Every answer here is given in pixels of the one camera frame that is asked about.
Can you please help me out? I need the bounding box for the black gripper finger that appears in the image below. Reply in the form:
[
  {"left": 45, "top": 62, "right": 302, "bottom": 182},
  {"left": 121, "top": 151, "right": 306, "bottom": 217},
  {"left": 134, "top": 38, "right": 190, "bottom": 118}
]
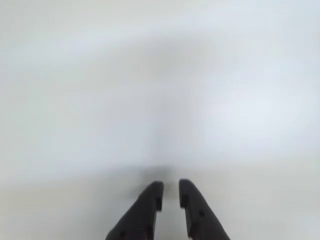
[
  {"left": 104, "top": 180, "right": 165, "bottom": 240},
  {"left": 178, "top": 178, "right": 231, "bottom": 240}
]

